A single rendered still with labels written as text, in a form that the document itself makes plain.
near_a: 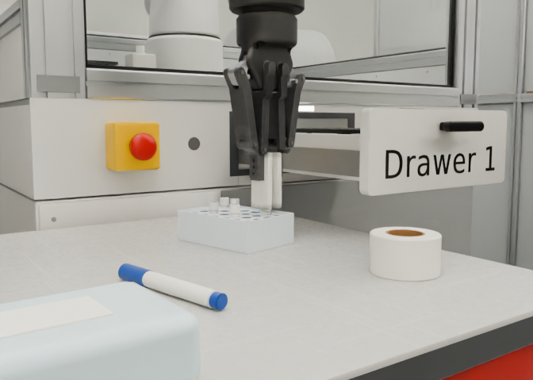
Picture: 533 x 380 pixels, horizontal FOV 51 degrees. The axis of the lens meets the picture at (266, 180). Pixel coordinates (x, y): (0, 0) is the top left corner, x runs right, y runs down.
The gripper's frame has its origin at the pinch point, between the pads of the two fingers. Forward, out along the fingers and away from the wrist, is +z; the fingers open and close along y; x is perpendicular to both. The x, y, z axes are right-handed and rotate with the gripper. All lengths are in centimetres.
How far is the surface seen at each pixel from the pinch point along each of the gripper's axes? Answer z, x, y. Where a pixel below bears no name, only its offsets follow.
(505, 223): 40, -41, -218
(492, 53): -40, -51, -222
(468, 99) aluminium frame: -13, -6, -80
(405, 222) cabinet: 15, -11, -60
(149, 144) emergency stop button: -4.0, -20.0, 2.8
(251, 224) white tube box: 4.5, 3.4, 6.4
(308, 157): -2.2, -3.1, -13.0
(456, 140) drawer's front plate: -4.7, 14.3, -24.3
